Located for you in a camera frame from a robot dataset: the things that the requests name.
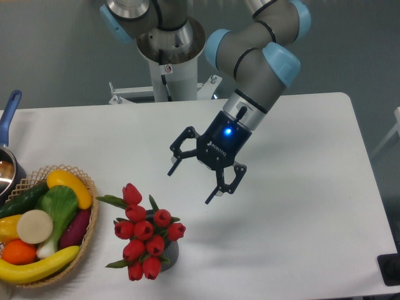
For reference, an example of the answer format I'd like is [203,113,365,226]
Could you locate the red tulip bouquet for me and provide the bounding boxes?
[97,183,186,281]

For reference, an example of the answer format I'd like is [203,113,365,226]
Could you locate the green bok choy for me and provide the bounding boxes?
[35,186,78,259]

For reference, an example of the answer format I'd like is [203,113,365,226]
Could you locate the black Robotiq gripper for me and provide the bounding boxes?
[167,109,253,206]

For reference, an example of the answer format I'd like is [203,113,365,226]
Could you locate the beige round disc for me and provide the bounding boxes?
[16,209,53,244]

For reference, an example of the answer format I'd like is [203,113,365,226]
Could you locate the green cucumber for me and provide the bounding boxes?
[1,182,49,218]

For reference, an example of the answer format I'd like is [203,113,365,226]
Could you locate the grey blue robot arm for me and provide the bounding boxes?
[100,1,311,196]

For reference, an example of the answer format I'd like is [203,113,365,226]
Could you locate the orange fruit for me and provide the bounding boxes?
[1,239,36,265]

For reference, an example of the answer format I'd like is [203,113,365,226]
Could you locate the black cable on pedestal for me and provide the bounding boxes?
[157,49,173,102]

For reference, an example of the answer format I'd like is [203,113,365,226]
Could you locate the woven wicker basket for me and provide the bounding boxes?
[6,164,99,288]

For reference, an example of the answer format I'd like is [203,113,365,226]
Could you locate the black device at edge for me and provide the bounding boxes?
[377,253,399,286]

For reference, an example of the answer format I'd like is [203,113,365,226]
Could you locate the blue handled saucepan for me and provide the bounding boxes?
[1,90,26,206]

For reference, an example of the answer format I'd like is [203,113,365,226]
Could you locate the white object at right edge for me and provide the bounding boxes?
[371,107,399,158]

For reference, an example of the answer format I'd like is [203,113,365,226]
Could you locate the white metal base frame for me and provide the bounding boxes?
[108,74,223,105]

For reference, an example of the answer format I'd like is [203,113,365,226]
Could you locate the purple sweet potato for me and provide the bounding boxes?
[59,209,91,249]

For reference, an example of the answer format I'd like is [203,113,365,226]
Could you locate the yellow bell pepper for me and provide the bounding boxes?
[0,214,22,244]

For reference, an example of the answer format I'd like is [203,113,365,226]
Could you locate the dark grey ribbed vase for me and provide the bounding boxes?
[145,210,179,273]

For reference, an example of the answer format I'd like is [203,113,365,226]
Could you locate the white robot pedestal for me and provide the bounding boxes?
[137,16,206,102]

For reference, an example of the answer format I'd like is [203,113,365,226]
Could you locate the yellow squash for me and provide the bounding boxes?
[46,169,93,209]

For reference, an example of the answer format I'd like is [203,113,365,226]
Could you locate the yellow banana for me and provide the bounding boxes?
[1,246,80,284]

